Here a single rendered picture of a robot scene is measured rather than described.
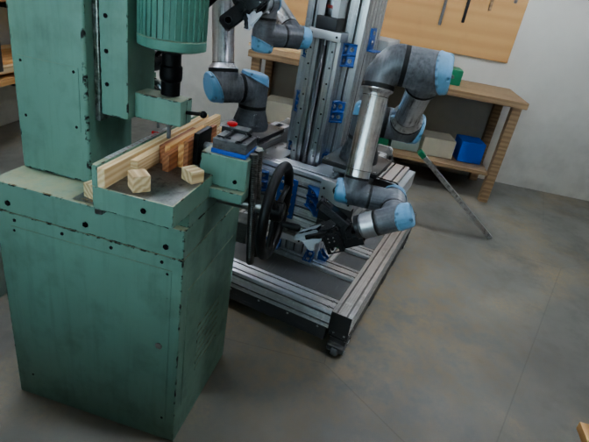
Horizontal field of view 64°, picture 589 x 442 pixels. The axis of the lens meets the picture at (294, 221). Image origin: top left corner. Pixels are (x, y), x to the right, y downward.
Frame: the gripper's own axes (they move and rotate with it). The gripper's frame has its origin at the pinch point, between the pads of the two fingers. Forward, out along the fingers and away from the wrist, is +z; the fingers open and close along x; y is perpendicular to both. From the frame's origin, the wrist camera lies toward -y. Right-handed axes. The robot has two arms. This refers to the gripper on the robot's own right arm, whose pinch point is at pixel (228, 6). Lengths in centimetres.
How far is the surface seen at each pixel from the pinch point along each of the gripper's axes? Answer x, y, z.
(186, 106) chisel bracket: 14.1, -22.1, 12.8
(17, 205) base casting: 8, -71, 34
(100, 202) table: 22, -41, 42
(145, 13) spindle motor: -6.9, -11.2, 20.7
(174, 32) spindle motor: 0.3, -8.4, 19.7
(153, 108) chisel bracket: 9.4, -28.6, 16.0
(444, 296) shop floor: 163, -27, -99
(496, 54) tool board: 101, 67, -321
